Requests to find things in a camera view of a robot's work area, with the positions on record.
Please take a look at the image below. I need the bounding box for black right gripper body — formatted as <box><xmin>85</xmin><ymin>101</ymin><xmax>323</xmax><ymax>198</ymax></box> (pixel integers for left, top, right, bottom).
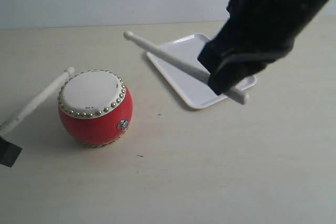
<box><xmin>197</xmin><ymin>0</ymin><xmax>296</xmax><ymax>74</ymax></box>

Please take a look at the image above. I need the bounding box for white drumstick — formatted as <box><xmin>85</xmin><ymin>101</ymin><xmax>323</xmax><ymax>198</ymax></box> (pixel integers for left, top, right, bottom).
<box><xmin>1</xmin><ymin>67</ymin><xmax>75</xmax><ymax>136</ymax></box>
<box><xmin>123</xmin><ymin>31</ymin><xmax>249</xmax><ymax>105</ymax></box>

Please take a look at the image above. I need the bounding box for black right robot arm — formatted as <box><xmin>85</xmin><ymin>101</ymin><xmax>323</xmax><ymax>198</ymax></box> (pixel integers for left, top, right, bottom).
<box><xmin>198</xmin><ymin>0</ymin><xmax>329</xmax><ymax>94</ymax></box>

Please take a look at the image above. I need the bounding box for red small drum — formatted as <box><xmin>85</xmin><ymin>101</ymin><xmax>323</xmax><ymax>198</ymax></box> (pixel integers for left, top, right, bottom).
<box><xmin>57</xmin><ymin>69</ymin><xmax>133</xmax><ymax>147</ymax></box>

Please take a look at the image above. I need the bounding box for white plastic tray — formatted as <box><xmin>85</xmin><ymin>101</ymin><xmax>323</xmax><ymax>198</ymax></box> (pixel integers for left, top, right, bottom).
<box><xmin>145</xmin><ymin>33</ymin><xmax>258</xmax><ymax>110</ymax></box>

